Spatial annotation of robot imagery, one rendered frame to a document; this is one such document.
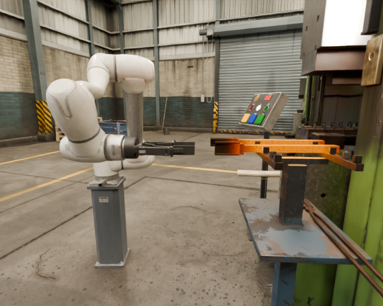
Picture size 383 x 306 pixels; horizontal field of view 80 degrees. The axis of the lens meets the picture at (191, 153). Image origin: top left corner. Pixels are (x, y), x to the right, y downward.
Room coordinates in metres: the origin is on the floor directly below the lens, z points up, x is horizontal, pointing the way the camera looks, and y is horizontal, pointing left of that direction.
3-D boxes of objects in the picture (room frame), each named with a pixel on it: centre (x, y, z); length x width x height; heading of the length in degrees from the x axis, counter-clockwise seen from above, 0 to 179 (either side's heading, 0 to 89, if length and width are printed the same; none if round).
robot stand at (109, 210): (1.49, 0.57, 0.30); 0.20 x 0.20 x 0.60; 1
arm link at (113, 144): (0.76, 0.25, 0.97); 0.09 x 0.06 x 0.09; 178
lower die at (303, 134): (1.21, -0.81, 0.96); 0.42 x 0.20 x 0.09; 82
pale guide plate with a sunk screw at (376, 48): (0.91, -0.68, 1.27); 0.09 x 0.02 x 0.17; 172
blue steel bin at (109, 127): (6.13, 2.06, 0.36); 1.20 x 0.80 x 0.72; 59
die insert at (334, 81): (1.18, -0.84, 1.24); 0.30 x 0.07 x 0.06; 82
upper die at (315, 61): (1.21, -0.81, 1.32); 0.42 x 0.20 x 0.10; 82
